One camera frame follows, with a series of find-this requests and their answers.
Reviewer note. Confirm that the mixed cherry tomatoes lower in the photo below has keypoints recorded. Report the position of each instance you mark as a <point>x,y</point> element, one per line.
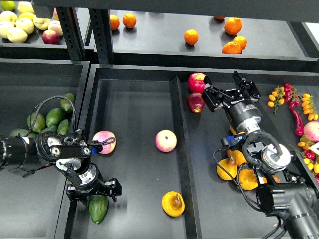
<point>311,159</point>

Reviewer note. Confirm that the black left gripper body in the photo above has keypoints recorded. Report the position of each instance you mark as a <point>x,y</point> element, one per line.
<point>111,188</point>

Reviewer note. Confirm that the yellow pear lower left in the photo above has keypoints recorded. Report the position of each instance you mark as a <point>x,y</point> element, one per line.
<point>227,168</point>

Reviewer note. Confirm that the pink apple right edge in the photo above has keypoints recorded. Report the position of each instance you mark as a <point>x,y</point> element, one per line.
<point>311,131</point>

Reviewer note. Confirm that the yellow cherry tomato bunch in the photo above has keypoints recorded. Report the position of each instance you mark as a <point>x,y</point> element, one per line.
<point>309,107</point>

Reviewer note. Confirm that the dark avocado centre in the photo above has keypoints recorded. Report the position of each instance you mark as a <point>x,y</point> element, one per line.
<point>52,128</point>

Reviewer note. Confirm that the red apple on shelf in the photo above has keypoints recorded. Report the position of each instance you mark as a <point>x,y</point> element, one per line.
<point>50,37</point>

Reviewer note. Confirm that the black tray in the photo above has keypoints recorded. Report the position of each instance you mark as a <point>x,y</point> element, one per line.
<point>35,207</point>
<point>135,103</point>

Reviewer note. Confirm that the dark red apple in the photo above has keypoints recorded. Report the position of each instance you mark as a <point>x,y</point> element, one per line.
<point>195,102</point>

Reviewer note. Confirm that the bright red apple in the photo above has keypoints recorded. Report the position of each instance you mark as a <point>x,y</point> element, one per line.
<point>196,82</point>

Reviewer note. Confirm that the orange cherry tomato bunch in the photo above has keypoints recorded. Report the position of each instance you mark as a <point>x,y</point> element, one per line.
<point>276,98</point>

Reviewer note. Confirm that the orange under top shelf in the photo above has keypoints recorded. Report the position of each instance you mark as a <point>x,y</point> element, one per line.
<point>219,17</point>

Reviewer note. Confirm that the pale yellow apple front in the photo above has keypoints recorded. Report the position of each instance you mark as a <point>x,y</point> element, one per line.
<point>17,35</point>

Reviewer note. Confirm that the green avocado top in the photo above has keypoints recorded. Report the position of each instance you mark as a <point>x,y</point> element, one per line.
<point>66,104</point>

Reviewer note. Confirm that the orange centre shelf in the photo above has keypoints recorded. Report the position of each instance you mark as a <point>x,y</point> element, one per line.
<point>191,37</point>

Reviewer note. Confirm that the yellow pear brown end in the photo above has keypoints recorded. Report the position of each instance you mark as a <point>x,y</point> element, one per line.
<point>247,179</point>

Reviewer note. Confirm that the black shelf post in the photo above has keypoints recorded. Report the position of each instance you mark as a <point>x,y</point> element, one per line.
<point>100,22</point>

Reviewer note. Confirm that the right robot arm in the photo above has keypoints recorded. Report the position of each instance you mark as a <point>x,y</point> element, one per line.
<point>286,189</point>

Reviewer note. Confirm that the red cherry tomato bunch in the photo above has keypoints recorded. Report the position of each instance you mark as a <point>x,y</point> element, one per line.
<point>291,95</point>

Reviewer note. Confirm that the black centre tray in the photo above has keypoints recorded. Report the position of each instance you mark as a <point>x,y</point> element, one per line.
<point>135,103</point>

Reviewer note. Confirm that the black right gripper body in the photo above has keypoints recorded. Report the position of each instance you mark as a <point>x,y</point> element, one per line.
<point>241,111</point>

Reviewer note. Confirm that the orange front right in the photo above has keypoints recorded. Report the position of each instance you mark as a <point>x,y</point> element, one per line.
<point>232,47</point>

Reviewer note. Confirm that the orange at post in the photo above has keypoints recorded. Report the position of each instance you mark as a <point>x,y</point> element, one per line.
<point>114,22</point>

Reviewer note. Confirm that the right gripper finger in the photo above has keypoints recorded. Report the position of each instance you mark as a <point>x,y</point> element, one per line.
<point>245,89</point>
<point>216,98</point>

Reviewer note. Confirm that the yellow pear middle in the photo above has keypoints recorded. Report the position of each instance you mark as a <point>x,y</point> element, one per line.
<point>238,156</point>

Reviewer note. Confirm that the green avocado upper middle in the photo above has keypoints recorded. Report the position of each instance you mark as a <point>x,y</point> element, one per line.
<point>54,117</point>

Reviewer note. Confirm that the red chili pepper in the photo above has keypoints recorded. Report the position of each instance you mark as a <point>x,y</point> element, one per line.
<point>299,126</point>

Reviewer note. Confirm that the green avocado by wall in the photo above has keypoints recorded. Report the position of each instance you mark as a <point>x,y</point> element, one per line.
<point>63,127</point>

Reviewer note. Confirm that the black left tray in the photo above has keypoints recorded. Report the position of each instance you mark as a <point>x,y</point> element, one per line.
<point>35,207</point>

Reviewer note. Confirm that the orange right small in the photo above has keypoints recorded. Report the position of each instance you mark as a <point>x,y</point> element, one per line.
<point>241,40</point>

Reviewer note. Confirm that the pink apple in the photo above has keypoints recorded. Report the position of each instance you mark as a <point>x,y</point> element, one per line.
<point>165,140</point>
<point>102,136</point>

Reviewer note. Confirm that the yellow pear with stem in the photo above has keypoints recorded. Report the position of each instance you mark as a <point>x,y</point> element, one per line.
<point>234,132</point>

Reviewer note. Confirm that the pink apple left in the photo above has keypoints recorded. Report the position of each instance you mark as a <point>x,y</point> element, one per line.
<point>102,136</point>

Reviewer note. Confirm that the yellow pear brown spot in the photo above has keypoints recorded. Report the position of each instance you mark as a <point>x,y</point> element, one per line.
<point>173,204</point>

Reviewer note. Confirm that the pink apple centre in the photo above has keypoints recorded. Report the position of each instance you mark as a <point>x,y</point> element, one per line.
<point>165,140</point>

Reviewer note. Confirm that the dark green avocado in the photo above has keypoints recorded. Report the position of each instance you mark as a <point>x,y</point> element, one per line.
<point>98,207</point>

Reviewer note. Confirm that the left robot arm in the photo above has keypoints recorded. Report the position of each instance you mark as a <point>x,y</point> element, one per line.
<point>70,154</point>

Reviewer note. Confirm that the green avocado round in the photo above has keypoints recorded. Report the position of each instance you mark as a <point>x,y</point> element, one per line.
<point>40,123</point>

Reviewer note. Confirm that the large orange upper right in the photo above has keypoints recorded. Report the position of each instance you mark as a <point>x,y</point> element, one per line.
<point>233,25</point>

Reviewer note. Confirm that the dark avocado left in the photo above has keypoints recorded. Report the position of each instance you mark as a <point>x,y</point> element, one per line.
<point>22,132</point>

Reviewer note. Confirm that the orange upper left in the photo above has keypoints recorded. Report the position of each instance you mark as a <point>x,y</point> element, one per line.
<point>129,20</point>

